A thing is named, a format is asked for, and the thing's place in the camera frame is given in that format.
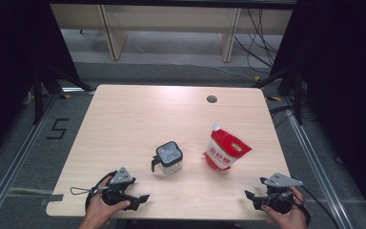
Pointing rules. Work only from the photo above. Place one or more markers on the black curtain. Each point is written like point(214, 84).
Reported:
point(6, 63)
point(346, 79)

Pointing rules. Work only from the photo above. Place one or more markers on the long aluminium floor rail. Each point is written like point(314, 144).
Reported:
point(317, 175)
point(16, 162)

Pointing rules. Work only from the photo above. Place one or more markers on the black metal stand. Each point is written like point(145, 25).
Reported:
point(38, 95)
point(297, 95)

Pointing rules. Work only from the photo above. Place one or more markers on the red and white sugar pouch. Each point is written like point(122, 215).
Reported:
point(226, 149)

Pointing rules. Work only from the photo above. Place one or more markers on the person's right hand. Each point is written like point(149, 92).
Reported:
point(294, 218)

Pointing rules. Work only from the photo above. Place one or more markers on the grey tape strip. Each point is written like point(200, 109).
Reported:
point(52, 199)

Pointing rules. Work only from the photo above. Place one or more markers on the beige wooden desk frame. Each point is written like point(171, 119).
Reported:
point(171, 19)

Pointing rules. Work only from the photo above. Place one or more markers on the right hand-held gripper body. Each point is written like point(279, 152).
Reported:
point(281, 180)

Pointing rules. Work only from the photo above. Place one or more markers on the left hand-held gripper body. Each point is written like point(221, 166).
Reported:
point(121, 176)

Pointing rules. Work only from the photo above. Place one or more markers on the person's left hand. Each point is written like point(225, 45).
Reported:
point(97, 208)

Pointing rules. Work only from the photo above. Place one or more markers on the round grey table grommet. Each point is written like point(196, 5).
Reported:
point(212, 99)

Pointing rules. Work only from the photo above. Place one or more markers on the glass jar with black lid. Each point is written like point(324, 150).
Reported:
point(169, 154)

